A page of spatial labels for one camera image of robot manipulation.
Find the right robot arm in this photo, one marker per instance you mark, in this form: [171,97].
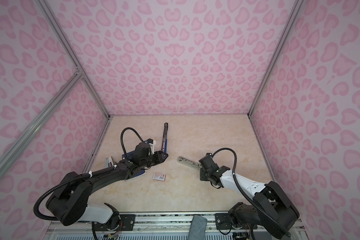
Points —
[268,206]

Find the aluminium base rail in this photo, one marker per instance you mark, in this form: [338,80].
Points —
[159,226]

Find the grey foam block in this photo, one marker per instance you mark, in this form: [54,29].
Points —
[197,228]

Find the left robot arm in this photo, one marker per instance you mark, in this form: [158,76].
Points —
[69,201]

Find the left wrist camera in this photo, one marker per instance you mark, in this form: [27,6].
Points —
[152,144]

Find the left aluminium frame beam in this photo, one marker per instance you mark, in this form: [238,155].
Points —
[11,155]

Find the blue book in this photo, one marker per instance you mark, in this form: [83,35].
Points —
[133,169]

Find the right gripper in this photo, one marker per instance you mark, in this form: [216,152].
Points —
[202,173]

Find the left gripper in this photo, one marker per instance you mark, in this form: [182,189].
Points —
[159,157]

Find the small white stapler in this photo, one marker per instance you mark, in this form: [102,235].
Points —
[109,162]

